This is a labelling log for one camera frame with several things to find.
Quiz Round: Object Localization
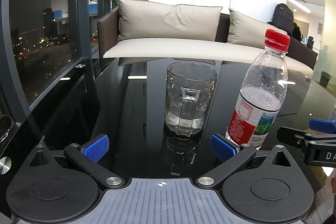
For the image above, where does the clear plastic water bottle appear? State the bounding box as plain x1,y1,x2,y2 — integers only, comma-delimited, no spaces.
225,45,288,150

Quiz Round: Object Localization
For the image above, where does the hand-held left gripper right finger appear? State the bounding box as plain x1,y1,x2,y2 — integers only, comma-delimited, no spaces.
195,134,294,191

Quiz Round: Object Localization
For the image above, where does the dark grey window frame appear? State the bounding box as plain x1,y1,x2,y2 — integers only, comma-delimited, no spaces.
0,0,117,132

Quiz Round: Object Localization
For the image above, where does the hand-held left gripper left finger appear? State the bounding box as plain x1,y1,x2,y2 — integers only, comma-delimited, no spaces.
28,134,125,190

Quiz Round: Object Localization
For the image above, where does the red bottle cap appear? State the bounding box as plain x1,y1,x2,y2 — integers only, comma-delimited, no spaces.
264,29,291,53

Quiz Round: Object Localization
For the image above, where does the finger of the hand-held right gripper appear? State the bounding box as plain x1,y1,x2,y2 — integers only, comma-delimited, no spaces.
277,126,315,148
309,118,336,134

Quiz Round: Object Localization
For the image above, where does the large beige back cushion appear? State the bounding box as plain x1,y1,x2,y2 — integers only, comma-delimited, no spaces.
117,0,223,42

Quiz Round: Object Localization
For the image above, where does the small beige back cushion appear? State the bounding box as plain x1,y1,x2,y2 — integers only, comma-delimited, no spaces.
227,8,288,44

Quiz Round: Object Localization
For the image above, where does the beige seat cushion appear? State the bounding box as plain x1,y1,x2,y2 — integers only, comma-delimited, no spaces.
103,38,314,75

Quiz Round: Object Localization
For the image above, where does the large metal disc fitting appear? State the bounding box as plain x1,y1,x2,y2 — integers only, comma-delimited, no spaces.
0,156,12,174

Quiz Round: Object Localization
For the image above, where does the black trash bin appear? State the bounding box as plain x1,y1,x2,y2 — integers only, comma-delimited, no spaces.
321,71,331,87

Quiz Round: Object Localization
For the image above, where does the clear glass mug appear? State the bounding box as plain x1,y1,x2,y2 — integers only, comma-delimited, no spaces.
164,62,218,137

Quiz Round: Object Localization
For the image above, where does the brown sofa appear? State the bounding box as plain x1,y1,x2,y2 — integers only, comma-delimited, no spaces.
97,6,318,69

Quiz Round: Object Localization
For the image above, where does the black backpack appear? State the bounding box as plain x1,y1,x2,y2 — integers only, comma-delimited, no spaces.
272,4,294,34

